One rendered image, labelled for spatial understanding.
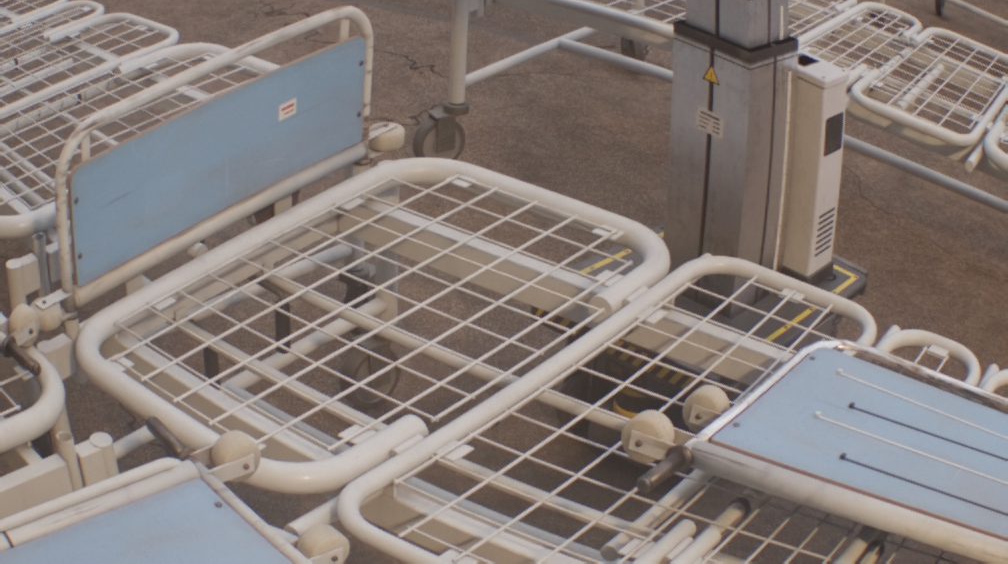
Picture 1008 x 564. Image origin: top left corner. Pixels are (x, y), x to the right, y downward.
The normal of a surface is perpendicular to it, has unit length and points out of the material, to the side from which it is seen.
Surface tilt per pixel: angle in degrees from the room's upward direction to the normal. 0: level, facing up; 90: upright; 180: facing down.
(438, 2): 0
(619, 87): 0
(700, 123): 90
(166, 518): 8
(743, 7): 90
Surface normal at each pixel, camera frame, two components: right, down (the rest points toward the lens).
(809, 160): -0.71, 0.29
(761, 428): 0.09, -0.92
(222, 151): 0.80, 0.29
